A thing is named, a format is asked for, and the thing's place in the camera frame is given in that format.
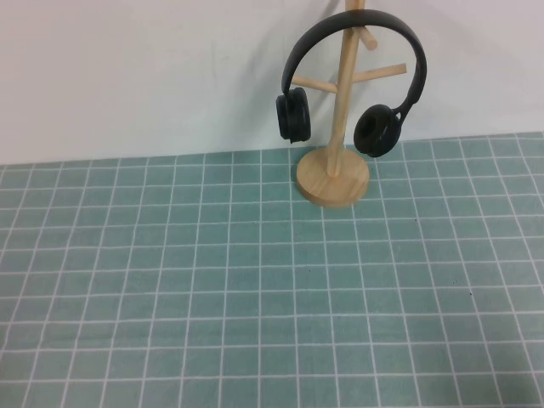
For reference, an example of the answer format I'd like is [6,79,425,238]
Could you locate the wooden headphone stand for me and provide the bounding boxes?
[291,0,408,209]

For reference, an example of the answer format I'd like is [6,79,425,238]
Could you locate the teal checkered tablecloth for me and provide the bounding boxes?
[0,132,544,408]

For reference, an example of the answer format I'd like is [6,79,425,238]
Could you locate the black over-ear headphones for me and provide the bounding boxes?
[275,8,428,159]

